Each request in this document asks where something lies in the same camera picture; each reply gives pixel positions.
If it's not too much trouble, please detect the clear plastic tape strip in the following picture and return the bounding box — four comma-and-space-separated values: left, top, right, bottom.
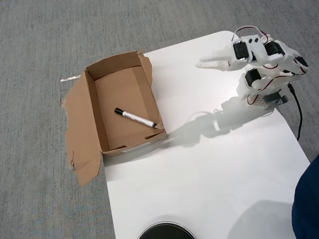
60, 75, 82, 95

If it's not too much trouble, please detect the black power cable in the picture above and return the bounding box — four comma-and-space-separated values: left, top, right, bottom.
288, 83, 304, 142

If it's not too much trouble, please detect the black round disc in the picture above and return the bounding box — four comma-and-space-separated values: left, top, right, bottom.
137, 221, 197, 239

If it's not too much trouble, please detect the white marker pen black cap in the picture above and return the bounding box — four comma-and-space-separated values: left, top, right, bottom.
114, 107, 158, 128

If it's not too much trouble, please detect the open brown cardboard box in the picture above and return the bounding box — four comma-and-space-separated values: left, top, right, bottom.
61, 49, 168, 187

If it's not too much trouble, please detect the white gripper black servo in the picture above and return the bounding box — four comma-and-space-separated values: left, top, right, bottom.
195, 39, 254, 72

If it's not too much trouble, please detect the grey table clamp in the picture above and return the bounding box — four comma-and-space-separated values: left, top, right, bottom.
264, 92, 289, 107

